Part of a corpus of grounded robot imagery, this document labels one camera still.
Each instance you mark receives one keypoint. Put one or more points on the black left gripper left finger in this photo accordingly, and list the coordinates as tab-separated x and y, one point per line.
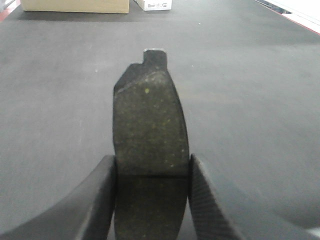
84	214

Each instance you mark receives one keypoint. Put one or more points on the brown cardboard box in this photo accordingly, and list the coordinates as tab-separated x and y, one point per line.
77	6

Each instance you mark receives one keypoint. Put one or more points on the long white carton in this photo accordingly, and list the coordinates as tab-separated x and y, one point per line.
154	5

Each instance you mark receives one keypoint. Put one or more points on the dark grey conveyor belt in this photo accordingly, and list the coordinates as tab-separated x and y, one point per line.
248	80

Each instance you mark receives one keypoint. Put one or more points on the brake pad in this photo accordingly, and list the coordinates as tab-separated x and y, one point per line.
151	147

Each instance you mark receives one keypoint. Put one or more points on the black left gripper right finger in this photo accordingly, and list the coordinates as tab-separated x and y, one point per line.
221	211

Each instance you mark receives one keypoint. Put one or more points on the red conveyor side rail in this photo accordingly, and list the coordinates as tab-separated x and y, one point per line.
305	13

